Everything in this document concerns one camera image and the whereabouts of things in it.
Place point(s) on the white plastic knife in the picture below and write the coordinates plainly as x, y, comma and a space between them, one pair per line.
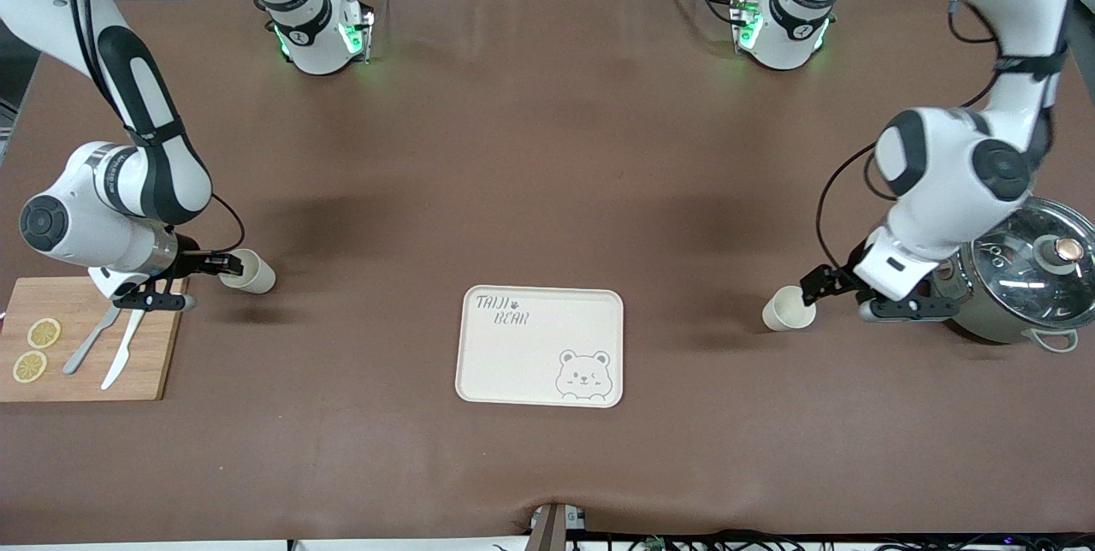
124, 350

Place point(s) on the cream tray with bear print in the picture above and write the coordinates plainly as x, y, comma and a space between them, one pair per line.
522, 363

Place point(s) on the metal table bracket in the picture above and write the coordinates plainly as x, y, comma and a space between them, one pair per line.
547, 530

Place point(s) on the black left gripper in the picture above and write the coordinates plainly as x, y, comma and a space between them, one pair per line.
839, 279

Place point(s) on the glass pot lid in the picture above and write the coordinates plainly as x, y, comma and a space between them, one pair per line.
1026, 277

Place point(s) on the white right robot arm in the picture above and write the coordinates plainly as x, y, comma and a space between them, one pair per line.
111, 192

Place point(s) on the white plastic cup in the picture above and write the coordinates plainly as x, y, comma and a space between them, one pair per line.
257, 277
783, 316

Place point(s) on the brown table mat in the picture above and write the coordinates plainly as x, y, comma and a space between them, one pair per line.
547, 149

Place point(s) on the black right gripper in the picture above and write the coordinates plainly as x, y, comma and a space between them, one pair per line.
192, 263

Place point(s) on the wooden cutting board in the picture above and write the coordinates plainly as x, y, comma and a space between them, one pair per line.
162, 354

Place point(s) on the grey plastic knife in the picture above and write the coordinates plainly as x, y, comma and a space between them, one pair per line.
85, 347

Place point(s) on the lemon slice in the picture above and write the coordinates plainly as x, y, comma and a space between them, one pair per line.
44, 334
30, 367

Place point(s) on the grey-green cooking pot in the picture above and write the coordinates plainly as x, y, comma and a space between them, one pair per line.
984, 320

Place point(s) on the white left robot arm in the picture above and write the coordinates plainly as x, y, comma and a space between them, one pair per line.
941, 183

